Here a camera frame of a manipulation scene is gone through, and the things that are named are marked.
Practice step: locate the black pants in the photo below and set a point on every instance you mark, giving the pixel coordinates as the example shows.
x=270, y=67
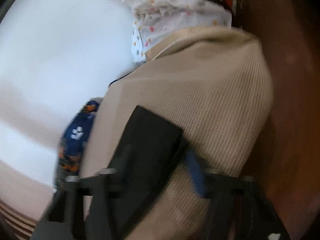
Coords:
x=145, y=150

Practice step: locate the white dotted cloth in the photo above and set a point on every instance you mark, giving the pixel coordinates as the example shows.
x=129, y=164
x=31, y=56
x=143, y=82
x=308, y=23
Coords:
x=162, y=17

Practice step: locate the blue dog print blanket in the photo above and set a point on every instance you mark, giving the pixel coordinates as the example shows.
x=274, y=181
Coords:
x=77, y=135

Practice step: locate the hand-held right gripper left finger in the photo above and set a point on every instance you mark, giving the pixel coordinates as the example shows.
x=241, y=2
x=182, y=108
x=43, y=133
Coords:
x=100, y=205

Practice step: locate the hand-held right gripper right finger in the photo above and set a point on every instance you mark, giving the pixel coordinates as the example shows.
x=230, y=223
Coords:
x=196, y=172

